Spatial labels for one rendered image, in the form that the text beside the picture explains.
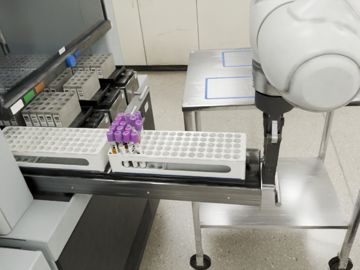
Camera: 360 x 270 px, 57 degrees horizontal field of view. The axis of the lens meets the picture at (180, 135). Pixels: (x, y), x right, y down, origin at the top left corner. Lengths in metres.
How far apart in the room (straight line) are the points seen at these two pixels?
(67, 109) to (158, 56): 2.29
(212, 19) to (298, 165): 1.74
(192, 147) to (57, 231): 0.36
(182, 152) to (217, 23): 2.35
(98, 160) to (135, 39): 2.49
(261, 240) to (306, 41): 1.34
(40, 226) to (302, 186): 1.06
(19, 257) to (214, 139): 0.47
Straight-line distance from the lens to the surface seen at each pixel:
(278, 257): 1.60
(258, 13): 0.54
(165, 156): 0.69
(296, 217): 1.37
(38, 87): 0.83
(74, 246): 0.90
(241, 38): 3.01
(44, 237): 0.80
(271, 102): 0.61
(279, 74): 0.39
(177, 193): 0.73
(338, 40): 0.38
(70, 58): 0.94
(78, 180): 0.79
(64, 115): 0.94
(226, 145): 0.72
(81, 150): 0.77
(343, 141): 2.31
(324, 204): 1.45
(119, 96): 1.10
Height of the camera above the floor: 1.29
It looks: 34 degrees down
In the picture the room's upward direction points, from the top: 6 degrees counter-clockwise
